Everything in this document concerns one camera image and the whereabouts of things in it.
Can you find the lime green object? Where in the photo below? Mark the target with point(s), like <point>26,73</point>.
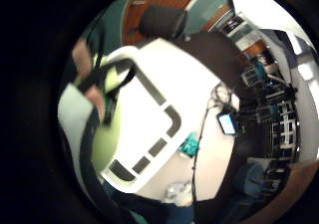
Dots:
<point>103,144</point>

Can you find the the person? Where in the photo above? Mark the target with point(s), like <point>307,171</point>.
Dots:
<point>149,208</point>

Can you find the white slotted plastic basket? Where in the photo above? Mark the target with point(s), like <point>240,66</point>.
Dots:
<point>156,84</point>

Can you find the crumpled clear plastic wrap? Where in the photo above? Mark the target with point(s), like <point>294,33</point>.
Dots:
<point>178,191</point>

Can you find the teal patterned packet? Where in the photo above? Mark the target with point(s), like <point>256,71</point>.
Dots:
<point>190,145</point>

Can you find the phone with lit screen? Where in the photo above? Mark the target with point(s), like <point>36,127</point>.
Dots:
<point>228,123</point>

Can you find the black office chair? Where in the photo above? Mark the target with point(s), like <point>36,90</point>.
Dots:
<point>162,21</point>

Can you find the blue chair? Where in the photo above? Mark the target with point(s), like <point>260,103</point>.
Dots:
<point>252,182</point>

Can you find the dark storage shelf rack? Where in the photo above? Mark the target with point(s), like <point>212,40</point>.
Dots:
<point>280,127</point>

